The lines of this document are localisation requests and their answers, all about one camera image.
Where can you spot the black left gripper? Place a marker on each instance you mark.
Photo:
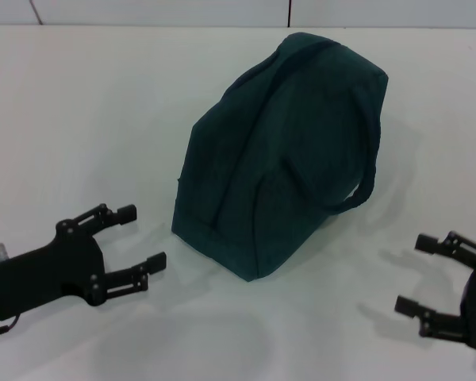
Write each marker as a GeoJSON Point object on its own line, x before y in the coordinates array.
{"type": "Point", "coordinates": [47, 270]}

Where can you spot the dark teal insulated lunch bag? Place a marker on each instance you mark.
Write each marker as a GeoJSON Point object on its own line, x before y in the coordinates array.
{"type": "Point", "coordinates": [281, 158]}

